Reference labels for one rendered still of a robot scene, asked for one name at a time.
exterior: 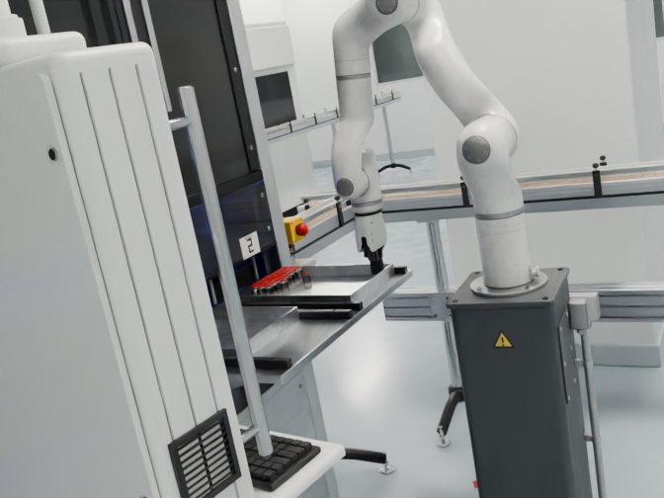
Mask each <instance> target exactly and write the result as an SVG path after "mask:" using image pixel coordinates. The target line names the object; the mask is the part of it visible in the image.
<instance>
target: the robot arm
mask: <svg viewBox="0 0 664 498"><path fill-rule="evenodd" d="M400 24H402V25H403V26H404V27H405V28H406V30H407V32H408V34H409V37H410V39H411V43H412V46H413V51H414V55H415V58H416V61H417V63H418V65H419V67H420V69H421V71H422V72H423V74H424V76H425V77H426V79H427V80H428V82H429V84H430V85H431V87H432V88H433V90H434V91H435V92H436V94H437V95H438V96H439V98H440V99H441V100H442V101H443V103H444V104H445V105H446V106H447V107H448V108H449V109H450V110H451V111H452V112H453V113H454V114H455V115H456V117H457V118H458V119H459V121H460V122H461V123H462V125H463V126H464V129H463V130H462V132H461V133H460V135H459V136H458V139H457V142H456V161H457V166H458V169H459V171H460V173H461V176H462V178H463V180H464V182H465V184H466V186H467V187H468V189H469V191H470V194H471V197H472V203H473V210H474V216H475V224H476V231H477V238H478V245H479V252H480V260H481V267H482V274H483V276H482V277H480V278H478V279H476V280H474V281H473V282H472V283H471V285H470V290H471V291H472V292H473V293H474V294H476V295H479V296H484V297H512V296H519V295H524V294H528V293H531V292H534V291H538V290H540V289H542V288H543V287H545V286H546V284H547V282H548V279H547V275H546V274H545V273H543V272H540V268H539V266H536V267H535V268H534V265H532V263H531V255H530V247H529V239H528V231H527V225H526V217H525V209H524V201H523V195H522V191H521V188H520V186H519V184H518V182H517V180H516V178H515V176H514V174H513V171H512V168H511V164H510V157H511V156H512V155H513V154H514V153H515V152H516V150H517V148H518V147H519V144H520V140H521V134H520V130H519V127H518V125H517V123H516V121H515V120H514V118H513V117H512V116H511V114H510V113H509V112H508V111H507V110H506V108H505V107H504V106H503V105H502V104H501V103H500V102H499V101H498V100H497V99H496V98H495V96H494V95H493V94H492V93H491V92H490V91H489V90H488V89H487V88H486V87H485V86H484V85H483V84H482V83H481V82H480V80H479V79H478V78H477V77H476V76H475V74H474V73H473V71H472V70H471V69H470V67H469V66H468V64H467V62H466V61H465V59H464V58H463V56H462V54H461V53H460V51H459V49H458V48H457V45H456V44H455V42H454V40H453V38H452V36H451V33H450V31H449V28H448V25H447V22H446V19H445V15H444V12H443V9H442V7H441V4H440V3H439V1H438V0H359V1H358V2H357V3H356V4H355V5H354V6H352V7H351V8H350V9H348V10H347V11H346V12H345V13H343V14H342V15H341V16H340V17H339V18H338V20H337V21H336V23H335V25H334V28H333V32H332V44H333V55H334V65H335V75H336V85H337V94H338V103H339V112H340V121H339V125H338V127H337V130H336V132H335V135H334V138H333V142H332V149H331V164H332V174H333V182H334V186H335V189H336V192H337V194H338V195H339V196H340V197H341V198H342V199H345V200H350V201H351V207H352V212H354V213H355V233H356V242H357V249H358V252H363V251H364V257H365V258H369V261H370V264H371V270H372V274H373V275H376V274H378V273H379V272H380V271H382V270H383V269H384V266H383V261H382V259H381V258H382V257H383V255H382V249H383V247H384V244H385V243H386V241H387V236H386V229H385V224H384V220H383V216H382V208H383V200H382V195H381V189H380V183H379V176H378V171H377V165H376V158H375V152H374V150H373V149H369V148H366V149H363V145H364V141H365V138H366V136H367V134H368V132H369V130H370V129H371V127H372V126H373V123H374V99H373V85H372V73H371V62H370V45H371V44H372V43H373V42H374V41H375V40H376V39H377V38H378V37H379V36H380V35H381V34H383V33H384V32H386V31H387V30H389V29H391V28H393V27H395V26H397V25H400Z"/></svg>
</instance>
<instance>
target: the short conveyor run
mask: <svg viewBox="0 0 664 498"><path fill-rule="evenodd" d="M346 201H348V200H345V199H340V196H334V197H332V198H330V199H328V200H326V201H324V202H322V203H320V204H318V205H316V206H314V207H310V206H309V204H308V202H309V199H303V202H304V203H305V206H304V208H305V211H303V212H301V213H299V214H297V215H295V216H301V219H302V223H305V224H306V225H307V226H308V233H307V234H306V235H305V238H303V239H302V240H300V241H298V242H296V243H295V244H289V248H292V249H293V253H294V256H295V258H296V259H308V258H309V257H311V256H313V255H314V254H316V253H318V252H319V251H321V250H322V249H324V248H326V247H327V246H329V245H331V244H332V243H334V242H336V241H337V240H339V239H340V238H342V237H344V236H345V235H347V234H349V233H350V232H352V231H354V230H355V213H354V212H352V207H351V206H341V204H343V203H344V202H346Z"/></svg>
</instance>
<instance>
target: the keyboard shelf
mask: <svg viewBox="0 0 664 498"><path fill-rule="evenodd" d="M270 435H276V436H281V437H286V438H292V439H297V440H302V441H307V442H311V444H312V445H314V446H318V447H320V448H321V453H320V454H318V455H317V456H316V457H315V458H313V459H312V460H311V461H310V462H308V463H307V464H306V465H305V466H304V467H302V468H301V469H300V470H299V471H298V472H296V473H295V474H294V475H293V476H292V477H290V478H289V479H288V480H287V481H285V482H284V483H283V484H282V485H281V486H279V487H278V488H277V489H276V490H275V491H273V492H271V491H267V490H263V489H259V488H255V487H253V489H254V493H255V498H296V497H297V496H298V495H300V494H301V493H302V492H303V491H304V490H305V489H306V488H308V487H309V486H310V485H311V484H312V483H313V482H315V481H316V480H317V479H318V478H319V477H320V476H321V475H323V474H324V473H325V472H326V471H327V470H328V469H330V468H331V467H332V466H333V465H334V464H335V463H336V462H338V461H339V460H340V459H341V458H342V457H344V456H345V449H344V447H343V446H341V445H338V444H333V443H328V442H322V441H317V440H312V439H307V438H303V437H297V436H292V435H287V434H282V433H277V432H271V431H270Z"/></svg>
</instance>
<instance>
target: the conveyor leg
mask: <svg viewBox="0 0 664 498"><path fill-rule="evenodd" d="M439 221H440V219H434V220H418V221H417V223H421V222H426V227H427V233H428V240H429V246H430V252H431V259H432V265H433V271H434V278H435V284H436V290H437V291H447V290H448V289H449V282H448V275H447V269H446V262H445V256H444V249H443V243H442V236H441V230H440V224H439ZM442 328H443V334H444V340H445V347H446V353H447V359H448V366H449V372H450V378H451V385H452V388H460V387H462V384H461V378H460V371H459V365H458V358H457V346H456V340H455V333H454V327H453V322H452V321H442Z"/></svg>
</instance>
